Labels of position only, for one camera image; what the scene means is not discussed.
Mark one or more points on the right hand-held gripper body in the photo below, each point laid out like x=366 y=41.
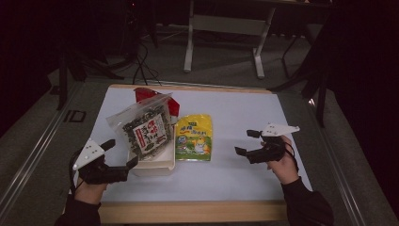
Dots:
x=279 y=129

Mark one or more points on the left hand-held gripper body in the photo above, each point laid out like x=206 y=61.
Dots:
x=89 y=153

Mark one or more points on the white plastic storage box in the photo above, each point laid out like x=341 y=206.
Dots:
x=153 y=168

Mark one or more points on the clear dried seaweed bag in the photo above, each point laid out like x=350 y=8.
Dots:
x=147 y=132

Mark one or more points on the yellow sauce pouch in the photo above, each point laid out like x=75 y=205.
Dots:
x=194 y=138

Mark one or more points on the red seasoning packet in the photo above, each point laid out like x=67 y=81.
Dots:
x=142 y=94

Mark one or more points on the person's left hand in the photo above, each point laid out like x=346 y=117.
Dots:
x=91 y=193

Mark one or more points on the person's right hand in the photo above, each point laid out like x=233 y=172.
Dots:
x=287 y=169

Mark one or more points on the pale blue table mat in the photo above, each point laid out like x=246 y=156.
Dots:
x=235 y=175

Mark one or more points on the black metal stand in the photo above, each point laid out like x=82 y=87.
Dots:
x=62 y=81
x=321 y=94

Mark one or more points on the metal floor rail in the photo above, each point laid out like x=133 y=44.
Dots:
x=342 y=175
x=31 y=157

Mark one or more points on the white metal desk frame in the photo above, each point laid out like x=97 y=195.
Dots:
x=229 y=25

